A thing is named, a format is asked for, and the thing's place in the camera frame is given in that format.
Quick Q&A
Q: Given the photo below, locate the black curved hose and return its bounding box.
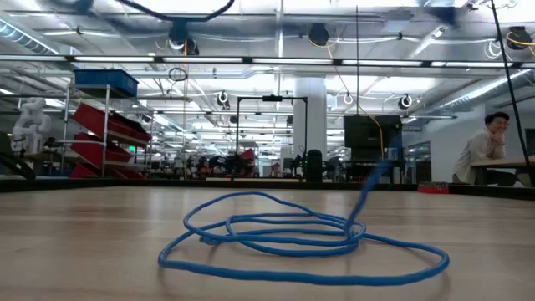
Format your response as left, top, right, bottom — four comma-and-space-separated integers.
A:
0, 131, 37, 181

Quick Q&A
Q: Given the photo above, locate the wooden top desk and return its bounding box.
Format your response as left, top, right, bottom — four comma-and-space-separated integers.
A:
471, 156, 535, 187

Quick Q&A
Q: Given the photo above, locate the white column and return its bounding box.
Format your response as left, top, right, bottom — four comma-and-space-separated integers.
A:
293, 77, 329, 176

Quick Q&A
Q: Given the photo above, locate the red screwdriver bit set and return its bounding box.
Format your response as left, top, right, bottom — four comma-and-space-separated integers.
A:
417, 181, 451, 195

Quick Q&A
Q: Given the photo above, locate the blue cord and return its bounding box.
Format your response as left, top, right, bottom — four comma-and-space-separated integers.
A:
157, 137, 451, 288

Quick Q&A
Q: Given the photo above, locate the blue plastic bin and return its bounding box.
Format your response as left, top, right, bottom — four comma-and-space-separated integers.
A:
74, 69, 140, 98

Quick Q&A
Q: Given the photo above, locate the thin black slanted pole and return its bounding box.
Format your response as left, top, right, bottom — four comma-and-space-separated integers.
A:
489, 0, 535, 187

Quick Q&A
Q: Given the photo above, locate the thin black rig frame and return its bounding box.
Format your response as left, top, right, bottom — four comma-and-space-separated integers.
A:
236, 94, 309, 179

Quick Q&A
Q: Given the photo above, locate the black cylindrical stand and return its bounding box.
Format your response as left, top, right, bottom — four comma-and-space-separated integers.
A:
305, 149, 324, 186

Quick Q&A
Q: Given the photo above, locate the person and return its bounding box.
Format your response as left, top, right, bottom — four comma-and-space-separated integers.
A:
452, 111, 519, 187

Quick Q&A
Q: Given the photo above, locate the black aluminium table frame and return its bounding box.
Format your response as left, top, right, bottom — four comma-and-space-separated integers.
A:
0, 177, 535, 201

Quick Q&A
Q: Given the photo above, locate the black cabinet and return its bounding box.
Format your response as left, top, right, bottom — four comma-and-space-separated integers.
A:
343, 115, 405, 184

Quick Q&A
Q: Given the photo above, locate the metal rack with red bins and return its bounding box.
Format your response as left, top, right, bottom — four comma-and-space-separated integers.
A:
60, 83, 154, 180

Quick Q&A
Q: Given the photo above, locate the yellow cable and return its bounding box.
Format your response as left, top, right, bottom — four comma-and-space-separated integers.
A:
306, 28, 385, 180

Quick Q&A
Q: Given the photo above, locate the thin black upright pole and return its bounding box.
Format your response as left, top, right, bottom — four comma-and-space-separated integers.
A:
354, 4, 360, 118

